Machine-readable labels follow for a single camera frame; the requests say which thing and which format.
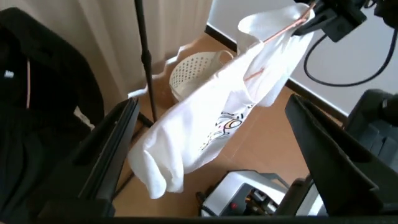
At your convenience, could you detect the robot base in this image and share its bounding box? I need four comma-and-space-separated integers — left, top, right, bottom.
195, 169, 328, 218

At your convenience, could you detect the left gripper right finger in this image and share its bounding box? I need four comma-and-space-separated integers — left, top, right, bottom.
284, 93, 398, 217

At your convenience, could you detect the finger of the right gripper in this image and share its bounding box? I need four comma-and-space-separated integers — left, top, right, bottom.
291, 11, 326, 37

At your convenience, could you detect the black cable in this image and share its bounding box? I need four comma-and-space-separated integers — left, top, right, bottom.
303, 28, 398, 88

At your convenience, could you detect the black garment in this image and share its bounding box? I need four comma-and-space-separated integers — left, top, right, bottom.
0, 7, 106, 219

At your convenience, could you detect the white laundry basket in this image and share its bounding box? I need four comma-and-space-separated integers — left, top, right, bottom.
169, 50, 235, 103

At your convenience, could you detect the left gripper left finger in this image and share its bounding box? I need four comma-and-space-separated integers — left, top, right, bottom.
24, 97, 141, 218

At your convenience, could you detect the white garment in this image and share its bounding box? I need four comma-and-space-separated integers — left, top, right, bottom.
127, 2, 316, 200

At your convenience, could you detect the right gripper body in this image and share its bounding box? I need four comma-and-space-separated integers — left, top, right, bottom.
310, 0, 368, 44

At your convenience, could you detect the black clothes rack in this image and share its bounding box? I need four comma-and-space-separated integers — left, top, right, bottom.
113, 0, 159, 198

